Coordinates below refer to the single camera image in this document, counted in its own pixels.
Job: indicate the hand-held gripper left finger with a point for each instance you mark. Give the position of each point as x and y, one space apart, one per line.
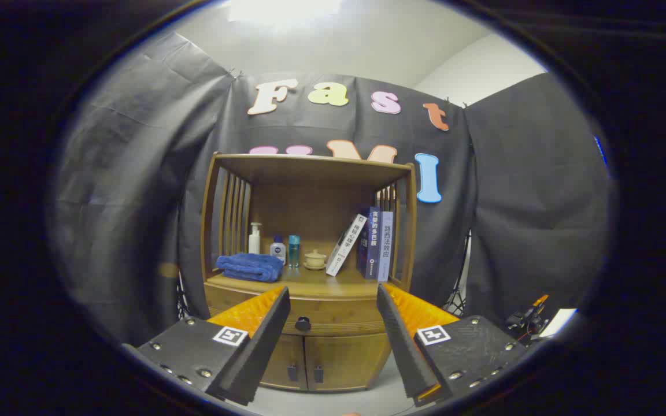
263 341

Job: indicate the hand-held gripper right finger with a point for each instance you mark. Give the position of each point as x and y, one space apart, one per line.
402 341

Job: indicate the black drawer knob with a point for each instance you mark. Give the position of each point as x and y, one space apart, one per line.
303 323

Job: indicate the wooden drawer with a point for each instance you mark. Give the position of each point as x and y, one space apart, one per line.
333 315

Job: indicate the wooden cabinet door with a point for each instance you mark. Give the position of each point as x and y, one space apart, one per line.
280 355
350 358

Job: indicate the wooden countertop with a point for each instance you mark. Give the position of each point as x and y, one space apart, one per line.
310 278

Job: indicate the wooden cabinet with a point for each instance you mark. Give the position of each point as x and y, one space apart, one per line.
310 208

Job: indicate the folded blue towel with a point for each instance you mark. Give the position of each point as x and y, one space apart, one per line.
250 267

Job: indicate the white bottle with blue cap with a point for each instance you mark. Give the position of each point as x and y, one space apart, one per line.
277 249

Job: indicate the clear blue bottle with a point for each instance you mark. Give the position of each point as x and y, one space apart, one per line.
293 251

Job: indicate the beige lidded teacup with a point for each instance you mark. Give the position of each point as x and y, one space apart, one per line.
314 260

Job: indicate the light blue book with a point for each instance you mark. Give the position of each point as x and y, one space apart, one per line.
385 245

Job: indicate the white pump bottle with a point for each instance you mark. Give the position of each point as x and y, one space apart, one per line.
255 240

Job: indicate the dark blue book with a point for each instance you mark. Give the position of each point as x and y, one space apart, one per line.
369 242

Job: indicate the white book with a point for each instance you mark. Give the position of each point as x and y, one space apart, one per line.
346 245

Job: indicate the black and orange device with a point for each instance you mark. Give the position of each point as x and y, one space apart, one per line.
526 318

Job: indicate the white sheet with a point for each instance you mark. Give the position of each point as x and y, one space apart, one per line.
558 320

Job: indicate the black backdrop cloth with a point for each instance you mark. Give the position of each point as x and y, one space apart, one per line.
136 202

